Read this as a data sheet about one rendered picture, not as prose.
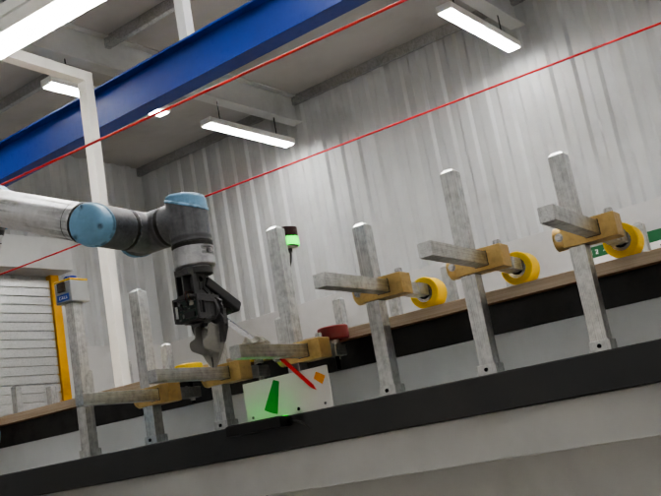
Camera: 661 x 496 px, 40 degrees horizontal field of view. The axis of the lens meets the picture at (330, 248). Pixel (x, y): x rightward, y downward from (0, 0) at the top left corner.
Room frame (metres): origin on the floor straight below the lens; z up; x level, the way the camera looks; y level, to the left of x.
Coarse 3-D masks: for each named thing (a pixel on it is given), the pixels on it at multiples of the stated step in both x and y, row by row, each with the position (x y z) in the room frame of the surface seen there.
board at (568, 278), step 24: (600, 264) 2.03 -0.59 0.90; (624, 264) 2.01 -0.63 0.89; (648, 264) 1.99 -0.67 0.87; (504, 288) 2.15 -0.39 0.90; (528, 288) 2.12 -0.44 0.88; (552, 288) 2.11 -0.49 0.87; (408, 312) 2.29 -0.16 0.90; (432, 312) 2.26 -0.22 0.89; (456, 312) 2.24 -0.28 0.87; (360, 336) 2.37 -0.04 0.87; (264, 360) 2.56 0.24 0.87; (48, 408) 3.00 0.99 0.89; (72, 408) 2.98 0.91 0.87
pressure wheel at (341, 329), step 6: (342, 324) 2.34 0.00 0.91; (318, 330) 2.35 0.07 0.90; (324, 330) 2.33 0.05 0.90; (330, 330) 2.32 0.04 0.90; (336, 330) 2.32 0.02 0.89; (342, 330) 2.33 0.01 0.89; (324, 336) 2.33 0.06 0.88; (330, 336) 2.32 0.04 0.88; (336, 336) 2.32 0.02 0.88; (342, 336) 2.33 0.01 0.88; (348, 336) 2.35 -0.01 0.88; (330, 342) 2.35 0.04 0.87; (336, 342) 2.35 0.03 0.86; (336, 360) 2.36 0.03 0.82; (336, 366) 2.36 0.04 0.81
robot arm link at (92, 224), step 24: (0, 192) 1.99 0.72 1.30; (0, 216) 1.97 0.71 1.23; (24, 216) 1.93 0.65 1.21; (48, 216) 1.89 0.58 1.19; (72, 216) 1.84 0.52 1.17; (96, 216) 1.82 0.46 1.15; (120, 216) 1.86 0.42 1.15; (72, 240) 1.91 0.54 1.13; (96, 240) 1.83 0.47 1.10; (120, 240) 1.88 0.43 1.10
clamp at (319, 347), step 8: (312, 344) 2.22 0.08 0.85; (320, 344) 2.21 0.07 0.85; (328, 344) 2.24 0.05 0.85; (312, 352) 2.22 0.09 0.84; (320, 352) 2.21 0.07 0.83; (328, 352) 2.24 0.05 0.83; (288, 360) 2.26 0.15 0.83; (296, 360) 2.25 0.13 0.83; (304, 360) 2.23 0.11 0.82; (312, 360) 2.26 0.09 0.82
